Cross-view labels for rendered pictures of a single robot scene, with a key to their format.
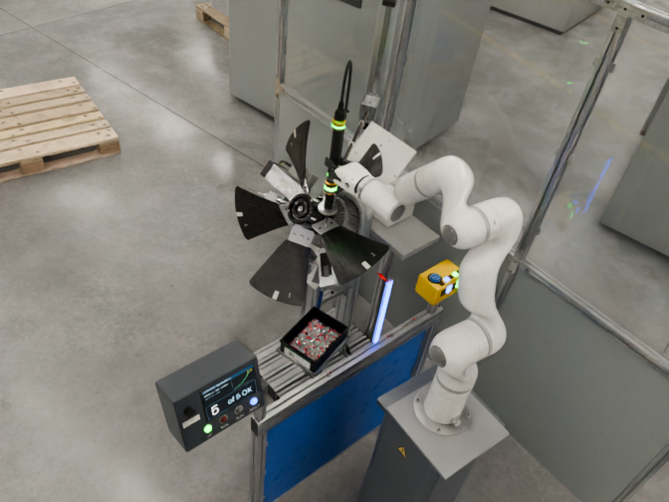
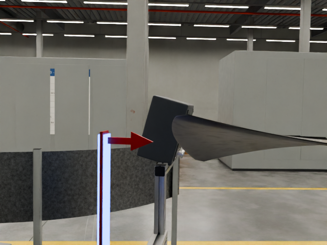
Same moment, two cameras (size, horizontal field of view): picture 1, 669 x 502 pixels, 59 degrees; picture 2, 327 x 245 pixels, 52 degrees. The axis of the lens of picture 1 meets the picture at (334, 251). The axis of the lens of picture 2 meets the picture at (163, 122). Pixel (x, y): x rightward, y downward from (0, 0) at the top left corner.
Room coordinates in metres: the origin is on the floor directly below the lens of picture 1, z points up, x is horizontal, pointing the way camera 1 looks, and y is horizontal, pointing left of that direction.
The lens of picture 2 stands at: (1.83, -0.39, 1.23)
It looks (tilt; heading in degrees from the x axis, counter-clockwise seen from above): 3 degrees down; 144
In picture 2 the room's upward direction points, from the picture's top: 1 degrees clockwise
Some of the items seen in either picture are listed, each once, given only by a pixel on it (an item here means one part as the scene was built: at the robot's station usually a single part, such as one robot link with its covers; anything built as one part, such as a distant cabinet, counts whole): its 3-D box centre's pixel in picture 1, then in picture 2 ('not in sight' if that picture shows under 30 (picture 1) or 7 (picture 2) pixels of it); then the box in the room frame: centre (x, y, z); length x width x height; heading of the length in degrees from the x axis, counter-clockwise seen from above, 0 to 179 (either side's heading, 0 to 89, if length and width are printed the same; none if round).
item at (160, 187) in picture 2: (260, 400); (160, 199); (1.06, 0.16, 0.96); 0.03 x 0.03 x 0.20; 45
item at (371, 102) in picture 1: (369, 108); not in sight; (2.30, -0.06, 1.35); 0.10 x 0.07 x 0.09; 170
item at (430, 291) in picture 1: (439, 283); not in sight; (1.64, -0.42, 1.02); 0.16 x 0.10 x 0.11; 135
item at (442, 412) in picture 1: (448, 393); not in sight; (1.13, -0.42, 1.03); 0.19 x 0.19 x 0.18
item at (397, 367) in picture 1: (343, 416); not in sight; (1.36, -0.14, 0.45); 0.82 x 0.02 x 0.66; 135
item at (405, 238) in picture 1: (394, 226); not in sight; (2.16, -0.26, 0.85); 0.36 x 0.24 x 0.03; 45
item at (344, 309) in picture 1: (349, 282); not in sight; (2.02, -0.09, 0.58); 0.09 x 0.05 x 1.15; 45
